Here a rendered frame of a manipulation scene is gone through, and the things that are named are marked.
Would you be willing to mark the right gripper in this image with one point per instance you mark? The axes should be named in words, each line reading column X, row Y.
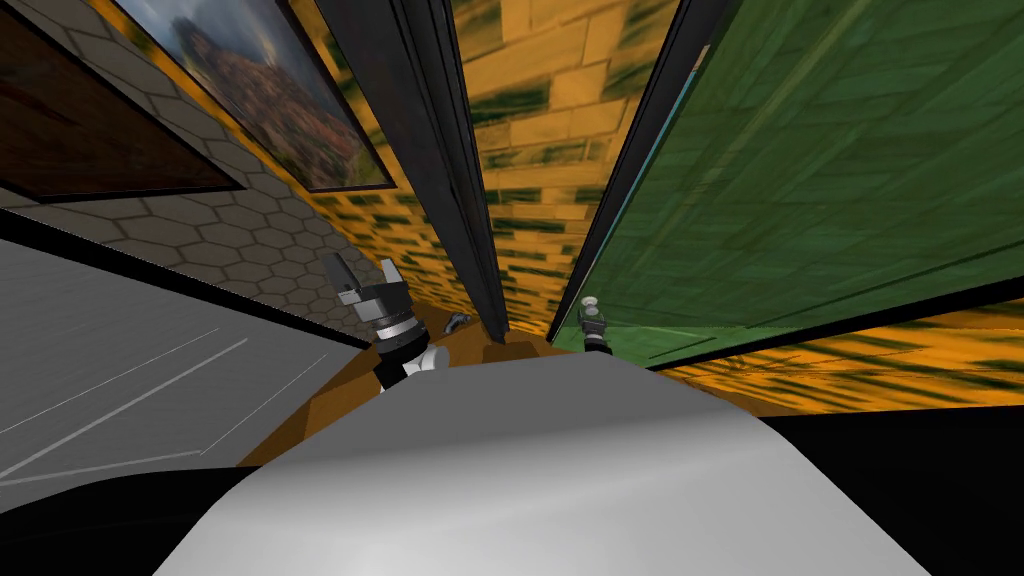
column 593, row 320

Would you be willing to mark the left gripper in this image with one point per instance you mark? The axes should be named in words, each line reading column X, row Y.
column 382, row 301

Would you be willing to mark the black door leaf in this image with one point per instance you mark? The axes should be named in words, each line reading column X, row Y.
column 416, row 144

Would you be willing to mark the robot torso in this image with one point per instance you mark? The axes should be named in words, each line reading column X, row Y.
column 528, row 472

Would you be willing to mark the framed landscape painting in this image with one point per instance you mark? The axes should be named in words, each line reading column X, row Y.
column 264, row 88

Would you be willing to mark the dark brown framed picture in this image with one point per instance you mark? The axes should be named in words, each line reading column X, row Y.
column 88, row 120

